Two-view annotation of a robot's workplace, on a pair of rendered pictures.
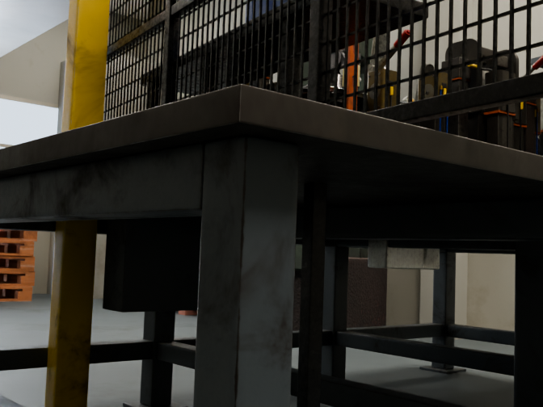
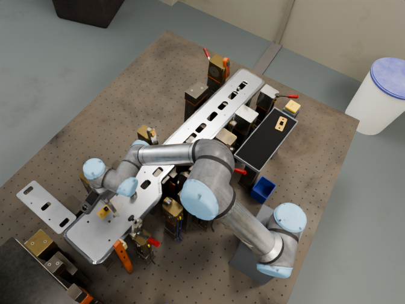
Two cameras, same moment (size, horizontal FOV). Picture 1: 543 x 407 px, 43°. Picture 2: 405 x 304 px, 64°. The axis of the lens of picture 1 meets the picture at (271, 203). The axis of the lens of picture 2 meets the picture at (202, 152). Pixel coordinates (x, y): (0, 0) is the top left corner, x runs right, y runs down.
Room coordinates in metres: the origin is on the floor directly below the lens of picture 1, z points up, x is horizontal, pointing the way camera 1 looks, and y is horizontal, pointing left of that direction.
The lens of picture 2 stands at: (1.45, -0.30, 2.40)
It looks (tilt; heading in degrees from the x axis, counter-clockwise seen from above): 58 degrees down; 333
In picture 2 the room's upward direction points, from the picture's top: 9 degrees clockwise
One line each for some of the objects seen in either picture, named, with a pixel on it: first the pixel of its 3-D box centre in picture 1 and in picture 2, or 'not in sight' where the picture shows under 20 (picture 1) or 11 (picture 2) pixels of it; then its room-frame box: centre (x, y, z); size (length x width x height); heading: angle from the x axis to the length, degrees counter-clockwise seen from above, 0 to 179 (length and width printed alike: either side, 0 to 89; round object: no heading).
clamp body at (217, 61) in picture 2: not in sight; (214, 82); (2.76, -0.98, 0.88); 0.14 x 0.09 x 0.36; 33
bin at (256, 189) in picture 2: not in sight; (262, 190); (2.02, -1.01, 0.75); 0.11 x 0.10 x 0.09; 123
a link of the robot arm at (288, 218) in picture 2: not in sight; (286, 222); (1.69, -0.82, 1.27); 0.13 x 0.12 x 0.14; 139
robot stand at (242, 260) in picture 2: not in sight; (263, 247); (1.70, -0.82, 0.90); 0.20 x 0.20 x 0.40; 40
